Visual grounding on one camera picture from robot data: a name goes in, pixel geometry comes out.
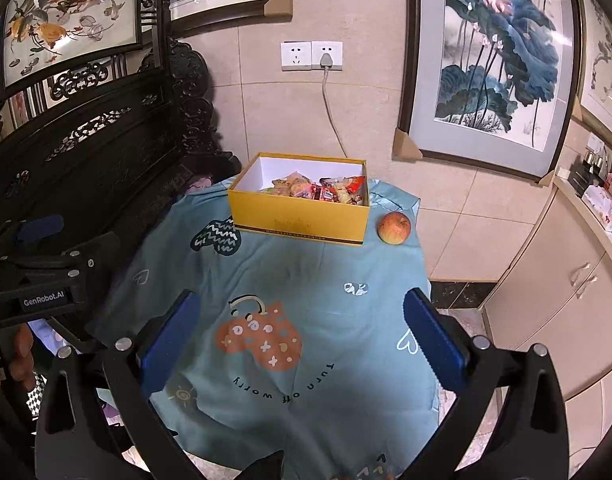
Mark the framed lotus painting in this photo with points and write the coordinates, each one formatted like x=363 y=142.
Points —
x=495 y=50

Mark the white empty wall socket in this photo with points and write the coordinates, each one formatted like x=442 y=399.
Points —
x=296 y=56

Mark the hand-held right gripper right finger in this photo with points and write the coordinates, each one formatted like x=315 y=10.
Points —
x=433 y=342

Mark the pile of snack packets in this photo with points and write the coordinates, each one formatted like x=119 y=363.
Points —
x=326 y=191

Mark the flower embroidery panel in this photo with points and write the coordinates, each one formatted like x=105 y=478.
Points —
x=71 y=20

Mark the white wall socket with plug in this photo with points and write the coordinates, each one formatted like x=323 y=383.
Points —
x=338 y=50

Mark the person's left hand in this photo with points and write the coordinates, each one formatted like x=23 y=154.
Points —
x=22 y=355

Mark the blue printed blanket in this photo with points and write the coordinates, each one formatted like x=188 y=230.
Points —
x=306 y=280

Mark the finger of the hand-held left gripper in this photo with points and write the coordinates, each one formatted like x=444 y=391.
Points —
x=86 y=255
x=38 y=227

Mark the yellow cardboard box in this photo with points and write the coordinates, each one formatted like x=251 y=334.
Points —
x=296 y=220

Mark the pink white package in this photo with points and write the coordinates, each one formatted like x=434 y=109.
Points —
x=608 y=200

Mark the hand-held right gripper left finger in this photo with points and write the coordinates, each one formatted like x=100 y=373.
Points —
x=168 y=342

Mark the black countertop item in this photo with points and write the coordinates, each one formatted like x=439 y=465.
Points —
x=585 y=175

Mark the dark carved wooden furniture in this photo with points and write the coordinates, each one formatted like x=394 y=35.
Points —
x=111 y=160

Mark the cardboard corner protector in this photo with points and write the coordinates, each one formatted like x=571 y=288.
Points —
x=278 y=6
x=405 y=146
x=546 y=179

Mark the pink cloth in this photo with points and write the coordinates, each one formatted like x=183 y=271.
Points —
x=198 y=185

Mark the black white checkered cloth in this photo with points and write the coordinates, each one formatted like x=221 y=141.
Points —
x=36 y=397

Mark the framed bird painting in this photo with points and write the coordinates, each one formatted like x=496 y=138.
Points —
x=605 y=60

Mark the beige cabinet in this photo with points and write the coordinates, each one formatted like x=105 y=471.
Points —
x=550 y=285

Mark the red yellow apple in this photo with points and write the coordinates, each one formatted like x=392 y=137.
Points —
x=394 y=228

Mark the grey power plug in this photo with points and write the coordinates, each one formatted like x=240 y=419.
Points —
x=326 y=60

